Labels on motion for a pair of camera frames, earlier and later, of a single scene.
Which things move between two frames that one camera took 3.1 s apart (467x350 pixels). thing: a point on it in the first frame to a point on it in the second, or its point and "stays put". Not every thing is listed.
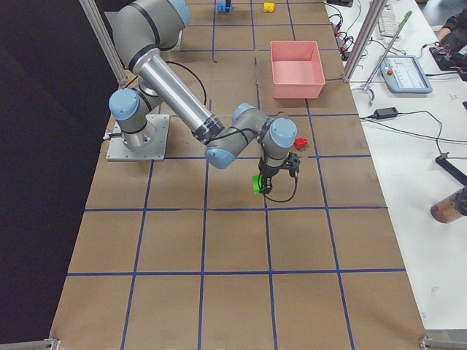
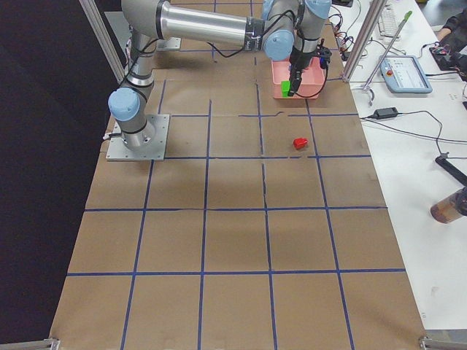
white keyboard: x=388 y=21 stays put
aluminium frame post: x=368 y=30 stays put
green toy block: x=256 y=182 to x=285 y=87
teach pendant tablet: x=403 y=74 stays put
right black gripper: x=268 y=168 to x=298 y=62
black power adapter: x=385 y=113 stays put
